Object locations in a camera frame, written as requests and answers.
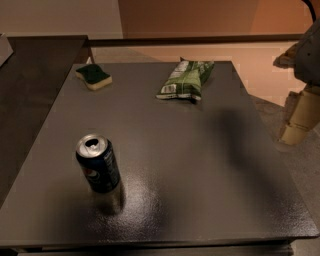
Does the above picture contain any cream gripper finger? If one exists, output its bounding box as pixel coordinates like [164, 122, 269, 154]
[279, 85, 320, 145]

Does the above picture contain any green and yellow sponge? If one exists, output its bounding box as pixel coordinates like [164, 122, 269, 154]
[75, 64, 112, 91]

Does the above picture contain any green snack bag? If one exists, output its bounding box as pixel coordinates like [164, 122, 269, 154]
[156, 58, 215, 101]

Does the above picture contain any blue pepsi soda can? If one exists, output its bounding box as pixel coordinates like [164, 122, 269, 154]
[76, 134, 120, 193]

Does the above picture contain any grey object at left edge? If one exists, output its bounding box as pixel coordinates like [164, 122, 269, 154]
[0, 34, 13, 67]

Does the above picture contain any black cable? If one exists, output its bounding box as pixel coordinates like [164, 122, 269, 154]
[301, 0, 318, 24]

